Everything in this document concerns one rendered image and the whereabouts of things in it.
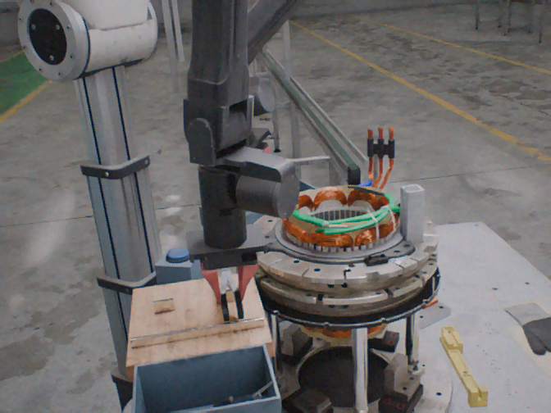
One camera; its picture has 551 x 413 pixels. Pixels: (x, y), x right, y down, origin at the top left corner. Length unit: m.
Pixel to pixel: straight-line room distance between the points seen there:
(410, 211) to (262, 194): 0.32
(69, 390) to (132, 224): 1.46
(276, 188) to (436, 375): 0.60
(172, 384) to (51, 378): 1.93
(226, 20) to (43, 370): 2.27
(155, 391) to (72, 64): 0.58
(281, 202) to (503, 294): 0.87
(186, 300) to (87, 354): 1.91
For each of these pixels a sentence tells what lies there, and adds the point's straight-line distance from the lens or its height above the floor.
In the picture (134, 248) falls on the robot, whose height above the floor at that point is 1.00.
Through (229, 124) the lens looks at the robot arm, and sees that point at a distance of 0.70.
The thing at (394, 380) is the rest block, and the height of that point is 0.86.
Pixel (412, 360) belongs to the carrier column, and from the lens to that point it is 1.16.
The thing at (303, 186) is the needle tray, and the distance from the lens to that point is 1.32.
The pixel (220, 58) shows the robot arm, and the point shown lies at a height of 1.43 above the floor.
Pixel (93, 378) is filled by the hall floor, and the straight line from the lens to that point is 2.63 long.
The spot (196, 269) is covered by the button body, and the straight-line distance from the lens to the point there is 1.09.
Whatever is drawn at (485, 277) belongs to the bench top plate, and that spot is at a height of 0.78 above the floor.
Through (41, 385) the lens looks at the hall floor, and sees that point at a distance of 2.69.
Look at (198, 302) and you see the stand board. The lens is 0.89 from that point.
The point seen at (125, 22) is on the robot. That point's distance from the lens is 1.15.
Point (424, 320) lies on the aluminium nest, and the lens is 1.31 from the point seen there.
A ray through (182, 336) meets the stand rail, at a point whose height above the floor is 1.07.
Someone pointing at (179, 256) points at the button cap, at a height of 1.04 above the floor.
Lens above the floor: 1.52
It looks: 22 degrees down
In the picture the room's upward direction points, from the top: 4 degrees counter-clockwise
